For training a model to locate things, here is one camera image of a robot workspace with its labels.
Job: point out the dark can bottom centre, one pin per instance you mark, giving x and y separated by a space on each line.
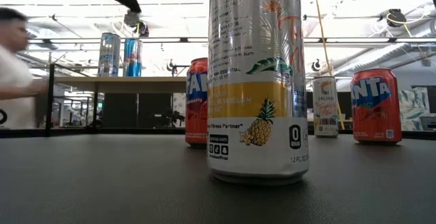
255 81

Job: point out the leaf-patterned wall hanging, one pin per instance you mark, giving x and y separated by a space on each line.
413 108

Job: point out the person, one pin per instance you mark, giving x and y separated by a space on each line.
13 81

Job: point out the blue silver Red Bull can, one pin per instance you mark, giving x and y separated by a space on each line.
133 59

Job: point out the black partition panel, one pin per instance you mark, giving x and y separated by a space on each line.
119 110

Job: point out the red Fanta can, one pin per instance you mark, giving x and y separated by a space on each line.
197 115
374 115

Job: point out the silver blue Celsius can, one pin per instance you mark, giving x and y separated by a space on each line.
109 55

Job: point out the wooden shelf black frame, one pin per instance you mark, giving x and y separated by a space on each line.
136 84

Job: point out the white Celsius tropical can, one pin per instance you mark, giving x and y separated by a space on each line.
325 108

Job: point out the black table frame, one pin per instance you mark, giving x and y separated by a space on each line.
102 132

